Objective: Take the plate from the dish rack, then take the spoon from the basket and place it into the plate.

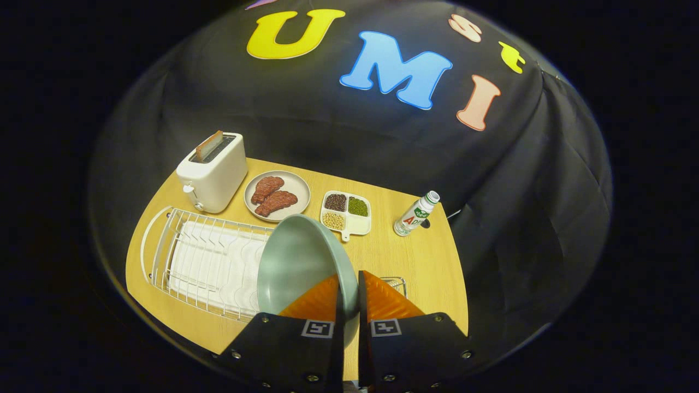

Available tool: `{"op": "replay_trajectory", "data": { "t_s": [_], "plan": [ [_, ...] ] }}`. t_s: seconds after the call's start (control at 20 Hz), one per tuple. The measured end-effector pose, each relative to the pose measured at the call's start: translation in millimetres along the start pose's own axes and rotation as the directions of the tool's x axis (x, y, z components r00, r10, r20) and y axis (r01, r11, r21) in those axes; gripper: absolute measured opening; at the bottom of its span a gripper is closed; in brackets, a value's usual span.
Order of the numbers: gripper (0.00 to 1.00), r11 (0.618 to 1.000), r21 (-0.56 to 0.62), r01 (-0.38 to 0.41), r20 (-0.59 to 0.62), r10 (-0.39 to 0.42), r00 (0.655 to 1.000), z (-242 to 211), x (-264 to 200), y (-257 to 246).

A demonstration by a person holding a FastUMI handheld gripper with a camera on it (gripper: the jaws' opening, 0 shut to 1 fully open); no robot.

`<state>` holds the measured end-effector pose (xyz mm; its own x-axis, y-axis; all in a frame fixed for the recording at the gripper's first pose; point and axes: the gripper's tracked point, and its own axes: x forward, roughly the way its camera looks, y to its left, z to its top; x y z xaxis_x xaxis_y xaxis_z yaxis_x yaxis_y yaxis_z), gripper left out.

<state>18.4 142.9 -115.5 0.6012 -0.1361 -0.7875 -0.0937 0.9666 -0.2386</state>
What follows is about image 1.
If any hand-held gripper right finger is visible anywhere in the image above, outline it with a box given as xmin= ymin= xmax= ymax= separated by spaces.
xmin=358 ymin=270 xmax=475 ymax=393

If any white divided dish with beans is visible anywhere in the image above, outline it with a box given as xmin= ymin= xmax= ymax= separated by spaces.
xmin=320 ymin=190 xmax=372 ymax=242

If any white toaster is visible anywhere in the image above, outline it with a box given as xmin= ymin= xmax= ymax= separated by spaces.
xmin=176 ymin=132 xmax=248 ymax=214

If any white wire dish rack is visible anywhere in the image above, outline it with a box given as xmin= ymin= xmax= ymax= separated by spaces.
xmin=140 ymin=206 xmax=274 ymax=323

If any brown meat slice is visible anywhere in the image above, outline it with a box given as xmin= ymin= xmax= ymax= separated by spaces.
xmin=254 ymin=190 xmax=299 ymax=217
xmin=251 ymin=176 xmax=285 ymax=205

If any black backdrop cloth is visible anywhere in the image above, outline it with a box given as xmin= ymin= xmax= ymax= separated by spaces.
xmin=87 ymin=0 xmax=615 ymax=377

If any brown toast slice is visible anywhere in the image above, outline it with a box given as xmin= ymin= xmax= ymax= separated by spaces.
xmin=196 ymin=130 xmax=224 ymax=161

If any metal wire basket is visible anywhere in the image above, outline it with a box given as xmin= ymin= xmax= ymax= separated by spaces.
xmin=381 ymin=277 xmax=407 ymax=299

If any white drink bottle green cap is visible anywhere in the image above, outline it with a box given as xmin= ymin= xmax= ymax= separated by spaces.
xmin=393 ymin=190 xmax=441 ymax=237

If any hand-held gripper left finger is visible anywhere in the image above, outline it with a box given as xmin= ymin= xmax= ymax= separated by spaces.
xmin=218 ymin=273 xmax=346 ymax=393

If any pale green plate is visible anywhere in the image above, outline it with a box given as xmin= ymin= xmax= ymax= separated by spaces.
xmin=257 ymin=214 xmax=360 ymax=350

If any beige plate with meat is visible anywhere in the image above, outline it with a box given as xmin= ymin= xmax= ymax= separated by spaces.
xmin=244 ymin=170 xmax=311 ymax=222

